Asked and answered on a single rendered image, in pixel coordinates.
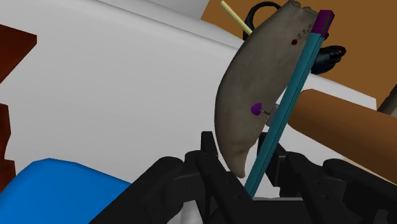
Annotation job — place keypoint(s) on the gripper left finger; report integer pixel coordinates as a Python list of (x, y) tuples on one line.
[(192, 186)]

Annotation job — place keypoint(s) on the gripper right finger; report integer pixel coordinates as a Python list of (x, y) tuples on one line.
[(325, 192)]

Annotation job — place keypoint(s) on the teal bar with purple cap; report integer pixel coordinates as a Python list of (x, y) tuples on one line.
[(288, 102)]

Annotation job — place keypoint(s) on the beige tooth-shaped object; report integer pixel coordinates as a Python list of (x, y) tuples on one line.
[(257, 77)]

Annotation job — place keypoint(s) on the brown cylinder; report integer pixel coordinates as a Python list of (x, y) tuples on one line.
[(341, 130)]

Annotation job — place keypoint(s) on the black looped object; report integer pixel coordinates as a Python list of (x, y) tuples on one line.
[(326, 60)]

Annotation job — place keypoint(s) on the blue rounded block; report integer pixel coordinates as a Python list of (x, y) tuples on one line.
[(46, 192)]

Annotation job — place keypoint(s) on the pale yellow stick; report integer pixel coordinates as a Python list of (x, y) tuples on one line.
[(235, 17)]

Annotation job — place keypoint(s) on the dark brown wooden furniture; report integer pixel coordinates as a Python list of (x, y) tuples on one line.
[(15, 43)]

